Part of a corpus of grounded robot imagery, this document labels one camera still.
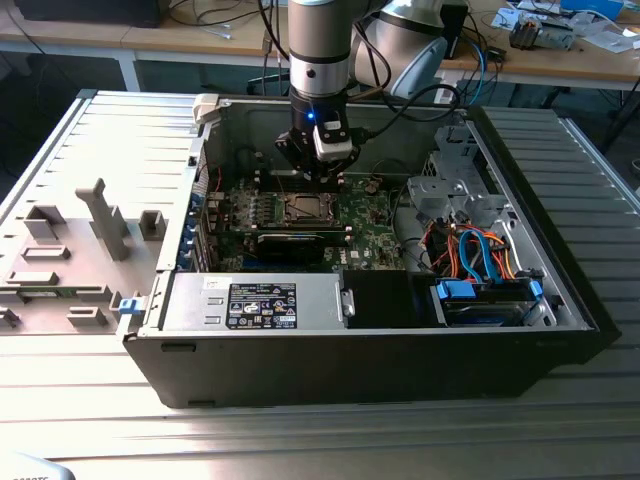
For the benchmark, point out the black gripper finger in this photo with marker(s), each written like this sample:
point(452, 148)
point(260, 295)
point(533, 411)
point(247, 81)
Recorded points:
point(297, 150)
point(345, 165)

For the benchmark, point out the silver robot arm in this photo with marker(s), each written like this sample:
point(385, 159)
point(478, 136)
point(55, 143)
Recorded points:
point(317, 40)

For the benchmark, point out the CPU socket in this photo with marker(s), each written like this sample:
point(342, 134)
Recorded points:
point(286, 212)

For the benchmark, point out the dark finned CPU cooler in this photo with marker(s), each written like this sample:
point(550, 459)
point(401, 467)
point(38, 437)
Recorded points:
point(522, 32)

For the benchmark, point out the round coin battery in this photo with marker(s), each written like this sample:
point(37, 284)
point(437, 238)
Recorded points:
point(371, 189)

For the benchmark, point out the green motherboard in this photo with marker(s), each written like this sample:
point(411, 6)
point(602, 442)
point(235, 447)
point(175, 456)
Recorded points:
point(370, 240)

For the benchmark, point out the beige case latch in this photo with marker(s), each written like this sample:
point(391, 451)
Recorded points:
point(205, 107)

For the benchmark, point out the black graphics card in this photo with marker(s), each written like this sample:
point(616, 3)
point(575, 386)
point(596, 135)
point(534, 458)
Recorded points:
point(290, 247)

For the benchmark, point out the silver metal drive cage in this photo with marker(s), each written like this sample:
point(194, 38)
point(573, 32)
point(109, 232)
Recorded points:
point(440, 195)

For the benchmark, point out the light wooden desk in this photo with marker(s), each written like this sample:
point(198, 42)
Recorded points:
point(200, 40)
point(550, 60)

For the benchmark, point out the black plastic shroud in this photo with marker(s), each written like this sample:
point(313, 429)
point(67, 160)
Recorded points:
point(377, 300)

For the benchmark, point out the black power supply label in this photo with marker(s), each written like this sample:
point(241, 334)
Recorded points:
point(262, 305)

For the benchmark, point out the hard disk in blue carrier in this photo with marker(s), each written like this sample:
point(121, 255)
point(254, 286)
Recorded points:
point(452, 290)

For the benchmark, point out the black upright box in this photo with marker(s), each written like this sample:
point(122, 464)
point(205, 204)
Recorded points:
point(457, 30)

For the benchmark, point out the silver power supply unit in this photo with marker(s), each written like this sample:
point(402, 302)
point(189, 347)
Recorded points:
point(190, 305)

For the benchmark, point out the black open PC case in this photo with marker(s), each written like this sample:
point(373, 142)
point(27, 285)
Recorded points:
point(350, 365)

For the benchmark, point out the grey parts rack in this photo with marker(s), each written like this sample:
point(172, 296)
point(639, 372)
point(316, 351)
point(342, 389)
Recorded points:
point(107, 220)

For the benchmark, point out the blue case latch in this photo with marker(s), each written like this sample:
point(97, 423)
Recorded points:
point(131, 306)

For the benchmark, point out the black computer box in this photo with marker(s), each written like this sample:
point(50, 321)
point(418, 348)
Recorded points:
point(90, 12)

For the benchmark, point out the grey metal drive part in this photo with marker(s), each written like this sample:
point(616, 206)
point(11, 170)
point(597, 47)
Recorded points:
point(555, 35)

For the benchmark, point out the white paper sheets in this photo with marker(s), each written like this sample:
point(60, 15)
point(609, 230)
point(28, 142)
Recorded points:
point(605, 37)

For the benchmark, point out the green RAM stick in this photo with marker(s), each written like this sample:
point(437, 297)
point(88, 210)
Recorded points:
point(42, 294)

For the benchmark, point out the blue cardboard box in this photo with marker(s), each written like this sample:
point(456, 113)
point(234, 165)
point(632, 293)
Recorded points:
point(595, 7)

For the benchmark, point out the white object with text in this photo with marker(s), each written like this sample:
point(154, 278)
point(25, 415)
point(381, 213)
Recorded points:
point(30, 465)

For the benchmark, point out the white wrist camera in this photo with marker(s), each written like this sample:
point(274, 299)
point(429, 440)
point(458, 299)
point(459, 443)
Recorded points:
point(332, 147)

